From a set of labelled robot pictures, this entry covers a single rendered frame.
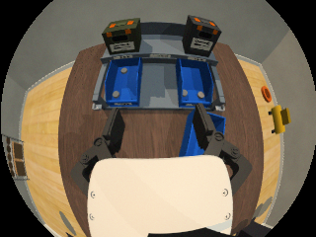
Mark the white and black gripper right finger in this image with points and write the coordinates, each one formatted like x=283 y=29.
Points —
x=207 y=136

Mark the blue bin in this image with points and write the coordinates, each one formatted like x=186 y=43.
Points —
x=191 y=139
x=197 y=78
x=128 y=84

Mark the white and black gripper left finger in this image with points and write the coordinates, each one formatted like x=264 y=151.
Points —
x=104 y=147

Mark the grey metal shelf frame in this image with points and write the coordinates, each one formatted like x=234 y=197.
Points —
x=159 y=91

